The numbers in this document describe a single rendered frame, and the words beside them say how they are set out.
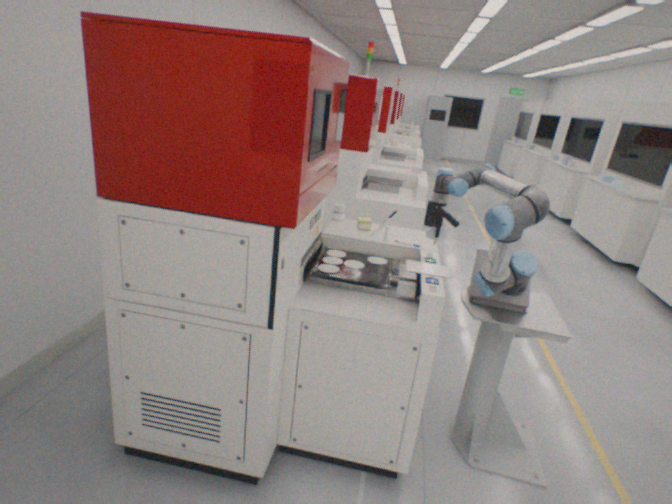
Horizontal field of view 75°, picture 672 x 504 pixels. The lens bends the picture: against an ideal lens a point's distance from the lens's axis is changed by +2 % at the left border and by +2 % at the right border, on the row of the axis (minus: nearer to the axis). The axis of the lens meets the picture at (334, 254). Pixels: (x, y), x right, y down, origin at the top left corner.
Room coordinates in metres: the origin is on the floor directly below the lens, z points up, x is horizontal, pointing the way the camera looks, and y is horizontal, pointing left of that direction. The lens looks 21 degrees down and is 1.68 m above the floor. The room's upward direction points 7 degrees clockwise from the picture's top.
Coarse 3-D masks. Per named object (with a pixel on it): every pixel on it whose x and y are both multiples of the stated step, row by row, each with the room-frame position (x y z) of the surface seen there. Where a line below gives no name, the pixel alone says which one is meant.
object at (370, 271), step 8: (328, 248) 2.15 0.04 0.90; (328, 256) 2.03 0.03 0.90; (344, 256) 2.06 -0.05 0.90; (352, 256) 2.08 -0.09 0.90; (360, 256) 2.09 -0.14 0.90; (368, 256) 2.10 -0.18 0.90; (376, 256) 2.12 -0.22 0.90; (320, 264) 1.91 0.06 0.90; (336, 264) 1.93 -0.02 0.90; (344, 264) 1.95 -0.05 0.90; (368, 264) 1.99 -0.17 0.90; (376, 264) 2.00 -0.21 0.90; (384, 264) 2.01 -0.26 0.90; (328, 272) 1.82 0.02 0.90; (336, 272) 1.83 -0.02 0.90; (344, 272) 1.85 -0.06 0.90; (352, 272) 1.86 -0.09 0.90; (360, 272) 1.87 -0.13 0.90; (368, 272) 1.89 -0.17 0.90; (376, 272) 1.90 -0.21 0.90; (384, 272) 1.91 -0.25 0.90; (368, 280) 1.79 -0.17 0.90; (376, 280) 1.80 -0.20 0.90; (384, 280) 1.81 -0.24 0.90
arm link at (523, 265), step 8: (512, 256) 1.76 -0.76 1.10; (520, 256) 1.76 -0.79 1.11; (528, 256) 1.76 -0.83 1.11; (512, 264) 1.74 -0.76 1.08; (520, 264) 1.73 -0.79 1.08; (528, 264) 1.73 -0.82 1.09; (536, 264) 1.74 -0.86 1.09; (512, 272) 1.72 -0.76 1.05; (520, 272) 1.71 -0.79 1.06; (528, 272) 1.71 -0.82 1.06; (520, 280) 1.73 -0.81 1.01; (528, 280) 1.78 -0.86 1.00
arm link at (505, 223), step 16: (496, 208) 1.50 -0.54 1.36; (512, 208) 1.48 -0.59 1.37; (528, 208) 1.48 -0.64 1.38; (496, 224) 1.48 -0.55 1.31; (512, 224) 1.45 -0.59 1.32; (528, 224) 1.48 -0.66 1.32; (496, 240) 1.52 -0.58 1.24; (512, 240) 1.50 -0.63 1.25; (496, 256) 1.59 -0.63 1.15; (480, 272) 1.74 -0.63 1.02; (496, 272) 1.65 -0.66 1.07; (480, 288) 1.75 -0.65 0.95; (496, 288) 1.69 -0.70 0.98
